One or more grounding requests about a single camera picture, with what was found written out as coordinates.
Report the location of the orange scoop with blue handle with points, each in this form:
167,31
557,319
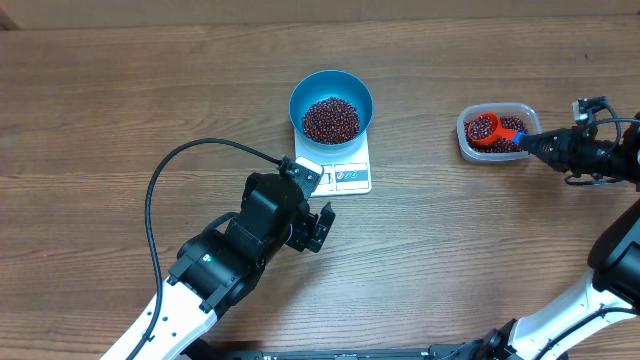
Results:
495,132

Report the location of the blue metal bowl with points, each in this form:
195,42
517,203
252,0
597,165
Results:
331,83

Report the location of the white digital kitchen scale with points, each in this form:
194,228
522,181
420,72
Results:
346,167

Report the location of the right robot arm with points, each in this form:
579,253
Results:
609,291

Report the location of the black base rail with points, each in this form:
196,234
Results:
345,354

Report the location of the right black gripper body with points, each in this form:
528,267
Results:
591,155

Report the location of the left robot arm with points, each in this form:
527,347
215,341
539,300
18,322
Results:
220,266

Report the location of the red beans in bowl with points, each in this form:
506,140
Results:
331,121

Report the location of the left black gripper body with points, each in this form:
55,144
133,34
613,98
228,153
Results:
302,228

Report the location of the clear plastic container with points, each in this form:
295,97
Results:
513,109

